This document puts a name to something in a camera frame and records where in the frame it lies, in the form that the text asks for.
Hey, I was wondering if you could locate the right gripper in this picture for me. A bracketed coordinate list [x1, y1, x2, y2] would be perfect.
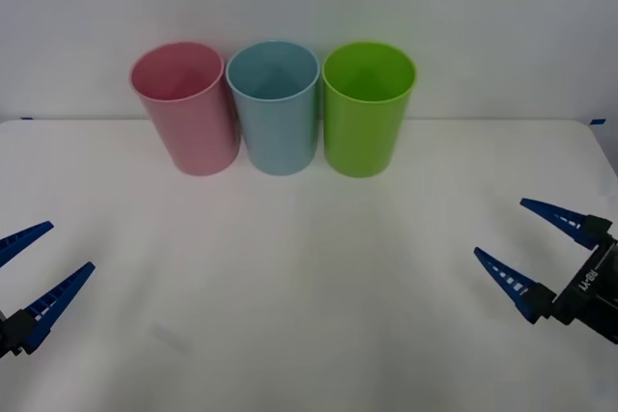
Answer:
[473, 197, 618, 346]

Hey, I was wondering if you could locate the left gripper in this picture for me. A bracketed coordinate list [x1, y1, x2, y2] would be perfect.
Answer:
[0, 221, 97, 360]

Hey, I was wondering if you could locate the green plastic bin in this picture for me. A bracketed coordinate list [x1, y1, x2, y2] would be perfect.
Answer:
[322, 40, 418, 179]

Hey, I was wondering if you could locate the pale blue plastic bin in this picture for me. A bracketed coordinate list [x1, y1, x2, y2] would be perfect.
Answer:
[225, 39, 323, 177]

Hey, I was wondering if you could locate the pink plastic bin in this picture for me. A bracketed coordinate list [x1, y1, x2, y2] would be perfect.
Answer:
[128, 41, 240, 178]

